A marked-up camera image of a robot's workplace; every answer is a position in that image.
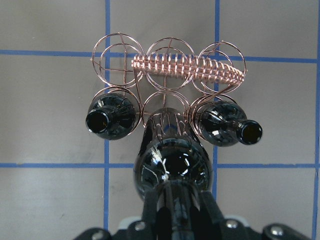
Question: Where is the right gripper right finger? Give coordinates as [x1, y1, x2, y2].
[199, 191, 309, 240]

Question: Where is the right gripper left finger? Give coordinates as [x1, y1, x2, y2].
[75, 187, 162, 240]

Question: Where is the dark wine bottle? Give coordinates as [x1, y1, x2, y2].
[85, 92, 137, 141]
[194, 100, 263, 147]
[134, 107, 213, 240]

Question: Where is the copper wire bottle basket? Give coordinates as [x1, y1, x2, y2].
[90, 33, 246, 141]

